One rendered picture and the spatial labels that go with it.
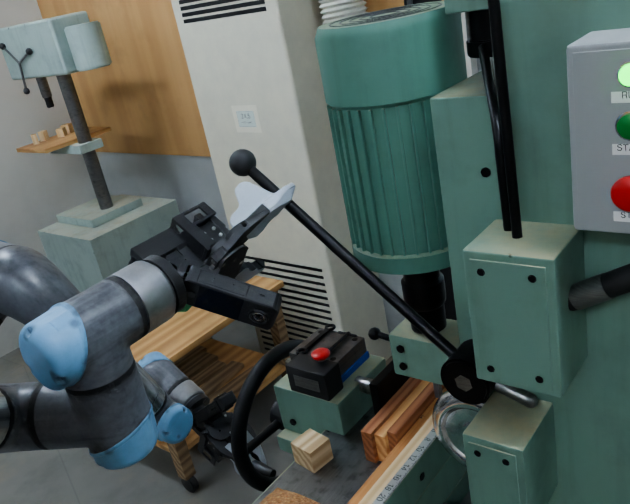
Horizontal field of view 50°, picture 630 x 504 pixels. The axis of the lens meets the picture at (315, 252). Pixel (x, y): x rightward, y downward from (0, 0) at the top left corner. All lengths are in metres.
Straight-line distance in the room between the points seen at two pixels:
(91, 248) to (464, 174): 2.38
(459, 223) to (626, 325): 0.21
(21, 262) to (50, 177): 2.82
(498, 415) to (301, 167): 1.70
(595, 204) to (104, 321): 0.47
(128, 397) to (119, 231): 2.35
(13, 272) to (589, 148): 0.87
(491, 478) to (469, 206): 0.30
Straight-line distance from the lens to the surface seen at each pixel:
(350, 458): 1.05
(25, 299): 1.15
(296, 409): 1.13
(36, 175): 3.94
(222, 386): 2.66
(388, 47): 0.78
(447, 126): 0.77
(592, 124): 0.60
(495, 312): 0.68
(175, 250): 0.81
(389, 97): 0.79
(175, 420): 1.34
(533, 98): 0.68
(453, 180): 0.79
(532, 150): 0.69
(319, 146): 2.40
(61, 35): 2.97
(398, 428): 1.00
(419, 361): 0.99
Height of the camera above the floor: 1.57
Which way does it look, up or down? 23 degrees down
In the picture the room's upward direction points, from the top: 12 degrees counter-clockwise
